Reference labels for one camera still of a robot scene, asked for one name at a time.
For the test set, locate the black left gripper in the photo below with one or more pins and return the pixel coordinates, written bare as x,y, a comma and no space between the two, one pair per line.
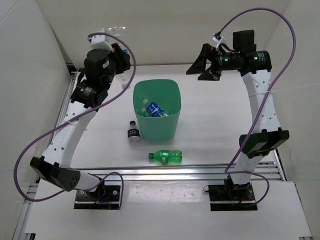
123,61

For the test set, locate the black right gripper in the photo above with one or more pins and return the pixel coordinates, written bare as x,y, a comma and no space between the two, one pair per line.
199,66

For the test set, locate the blue label bottle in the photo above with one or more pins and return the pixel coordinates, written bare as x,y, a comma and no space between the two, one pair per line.
154,109
116,33

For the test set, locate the black label plastic bottle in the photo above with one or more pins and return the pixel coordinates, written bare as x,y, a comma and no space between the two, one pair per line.
133,134

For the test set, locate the green plastic soda bottle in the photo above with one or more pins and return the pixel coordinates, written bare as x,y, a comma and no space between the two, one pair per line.
166,157

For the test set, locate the clear unlabelled plastic bottle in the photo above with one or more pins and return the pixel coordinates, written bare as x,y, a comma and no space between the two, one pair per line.
145,112

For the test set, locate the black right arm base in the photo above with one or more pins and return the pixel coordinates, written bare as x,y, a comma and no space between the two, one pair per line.
230,197

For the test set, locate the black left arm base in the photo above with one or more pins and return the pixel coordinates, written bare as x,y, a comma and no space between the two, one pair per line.
107,196

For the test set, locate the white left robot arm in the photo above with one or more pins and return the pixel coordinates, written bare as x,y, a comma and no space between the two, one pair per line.
54,164

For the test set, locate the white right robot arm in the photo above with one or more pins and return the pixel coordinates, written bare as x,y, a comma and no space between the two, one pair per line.
265,133

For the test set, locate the green plastic bin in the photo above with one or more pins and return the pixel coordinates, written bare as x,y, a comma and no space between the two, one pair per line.
165,93

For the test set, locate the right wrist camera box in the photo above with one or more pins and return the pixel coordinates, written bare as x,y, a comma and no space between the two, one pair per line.
242,42

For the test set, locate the white cable tie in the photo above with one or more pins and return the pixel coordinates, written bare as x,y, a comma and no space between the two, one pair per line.
285,89

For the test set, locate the aluminium frame rail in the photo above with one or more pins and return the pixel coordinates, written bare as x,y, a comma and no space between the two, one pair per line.
205,172

